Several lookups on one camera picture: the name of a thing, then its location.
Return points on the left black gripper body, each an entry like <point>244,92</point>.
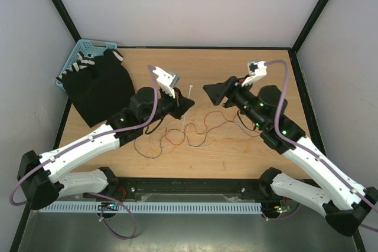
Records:
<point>168,105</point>

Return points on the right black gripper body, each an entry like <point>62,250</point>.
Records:
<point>240,97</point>

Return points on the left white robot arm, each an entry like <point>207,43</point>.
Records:
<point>49,176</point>

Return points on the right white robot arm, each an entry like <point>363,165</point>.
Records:
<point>343,202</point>

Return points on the blue plastic basket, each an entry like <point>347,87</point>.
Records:
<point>88,47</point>

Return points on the striped black white cloth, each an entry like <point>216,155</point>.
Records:
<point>84,61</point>

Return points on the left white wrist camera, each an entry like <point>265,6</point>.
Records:
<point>167,81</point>

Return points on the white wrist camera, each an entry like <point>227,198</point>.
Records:
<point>257,70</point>
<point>167,81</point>

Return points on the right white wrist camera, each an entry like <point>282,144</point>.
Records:
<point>257,70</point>

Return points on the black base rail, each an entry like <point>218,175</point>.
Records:
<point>245,189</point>

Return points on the light blue cable duct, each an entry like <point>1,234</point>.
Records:
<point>247,208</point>

